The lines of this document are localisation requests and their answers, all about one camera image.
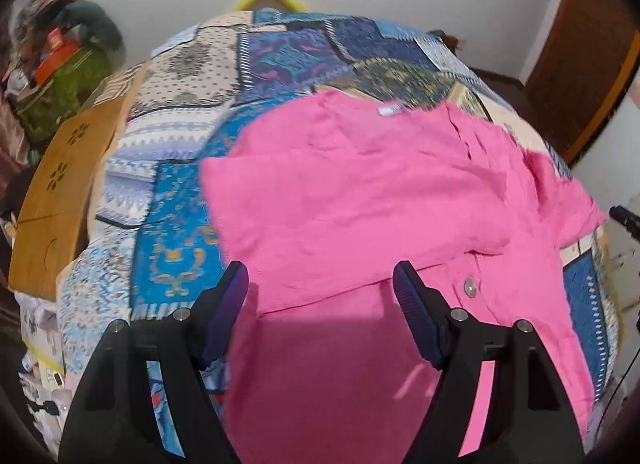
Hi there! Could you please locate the pink knitted cardigan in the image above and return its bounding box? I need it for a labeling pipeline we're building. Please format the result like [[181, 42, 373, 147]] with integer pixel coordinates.
[[200, 91, 604, 463]]

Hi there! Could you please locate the papers pile beside bed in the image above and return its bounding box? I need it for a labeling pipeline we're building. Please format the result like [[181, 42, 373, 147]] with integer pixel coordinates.
[[14, 292, 73, 460]]

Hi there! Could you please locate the brown wooden door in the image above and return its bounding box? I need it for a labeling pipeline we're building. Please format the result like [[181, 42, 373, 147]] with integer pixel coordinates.
[[524, 0, 639, 165]]

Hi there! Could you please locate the blue patchwork bed quilt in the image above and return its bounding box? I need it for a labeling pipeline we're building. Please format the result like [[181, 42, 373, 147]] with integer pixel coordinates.
[[58, 9, 618, 463]]

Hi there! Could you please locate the wooden lap desk tray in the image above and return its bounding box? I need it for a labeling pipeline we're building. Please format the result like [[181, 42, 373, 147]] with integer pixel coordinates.
[[9, 97, 125, 302]]

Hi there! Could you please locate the green bag with clutter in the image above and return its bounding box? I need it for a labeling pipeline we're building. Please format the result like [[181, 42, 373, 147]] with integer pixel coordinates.
[[3, 0, 122, 146]]

